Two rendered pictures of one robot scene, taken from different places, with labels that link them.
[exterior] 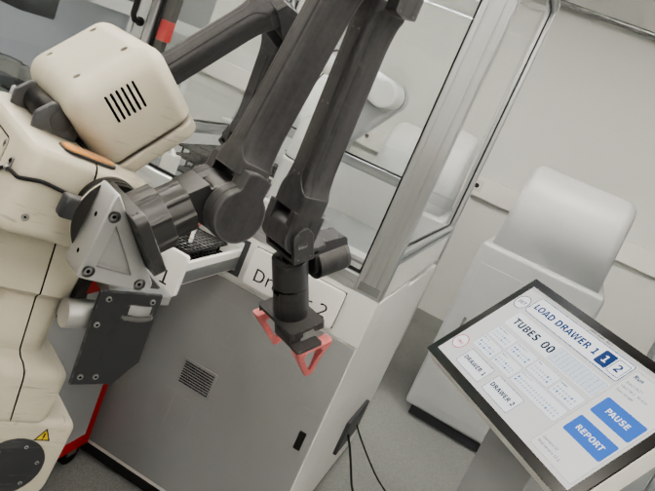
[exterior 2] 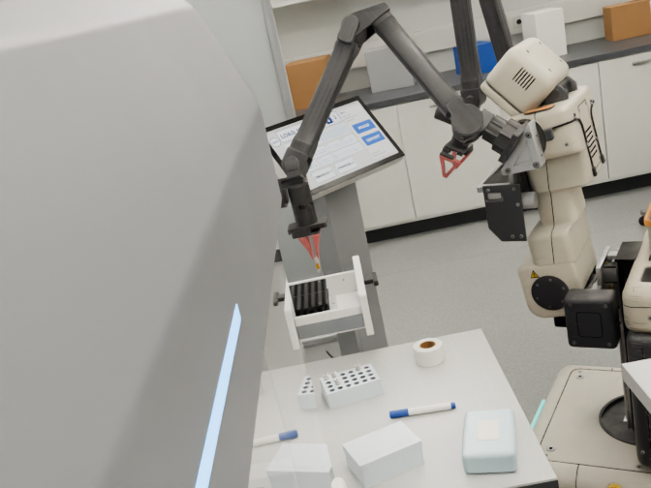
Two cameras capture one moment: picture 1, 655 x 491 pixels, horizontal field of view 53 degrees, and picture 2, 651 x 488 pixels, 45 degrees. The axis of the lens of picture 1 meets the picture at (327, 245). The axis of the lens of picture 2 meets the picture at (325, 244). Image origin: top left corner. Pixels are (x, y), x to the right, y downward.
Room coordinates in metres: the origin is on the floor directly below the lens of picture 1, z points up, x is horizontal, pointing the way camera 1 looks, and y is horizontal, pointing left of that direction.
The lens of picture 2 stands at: (1.99, 2.23, 1.64)
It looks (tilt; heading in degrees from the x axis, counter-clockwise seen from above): 18 degrees down; 257
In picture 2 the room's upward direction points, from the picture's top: 12 degrees counter-clockwise
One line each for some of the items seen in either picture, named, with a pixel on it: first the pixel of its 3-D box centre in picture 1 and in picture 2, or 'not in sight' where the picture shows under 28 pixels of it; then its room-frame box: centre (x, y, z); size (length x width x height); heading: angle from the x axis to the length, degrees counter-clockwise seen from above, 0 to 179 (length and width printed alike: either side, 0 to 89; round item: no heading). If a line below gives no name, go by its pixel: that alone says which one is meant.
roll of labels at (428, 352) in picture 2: not in sight; (428, 351); (1.45, 0.67, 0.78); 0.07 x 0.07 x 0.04
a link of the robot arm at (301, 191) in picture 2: not in sight; (297, 194); (1.60, 0.32, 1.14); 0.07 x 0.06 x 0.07; 156
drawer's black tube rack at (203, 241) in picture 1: (178, 244); (287, 310); (1.71, 0.38, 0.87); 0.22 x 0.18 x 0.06; 165
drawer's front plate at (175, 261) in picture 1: (134, 250); (362, 292); (1.51, 0.43, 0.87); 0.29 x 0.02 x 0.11; 75
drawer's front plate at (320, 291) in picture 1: (292, 287); not in sight; (1.74, 0.04, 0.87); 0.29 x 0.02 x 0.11; 75
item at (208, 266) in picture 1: (179, 245); (284, 312); (1.72, 0.37, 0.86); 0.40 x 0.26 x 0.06; 165
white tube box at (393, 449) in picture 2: not in sight; (383, 453); (1.69, 1.00, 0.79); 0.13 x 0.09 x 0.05; 5
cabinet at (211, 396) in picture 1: (235, 344); not in sight; (2.27, 0.17, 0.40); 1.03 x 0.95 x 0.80; 75
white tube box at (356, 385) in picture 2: not in sight; (351, 385); (1.65, 0.70, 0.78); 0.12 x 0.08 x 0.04; 176
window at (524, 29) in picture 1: (484, 113); not in sight; (2.15, -0.29, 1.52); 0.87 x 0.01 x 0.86; 165
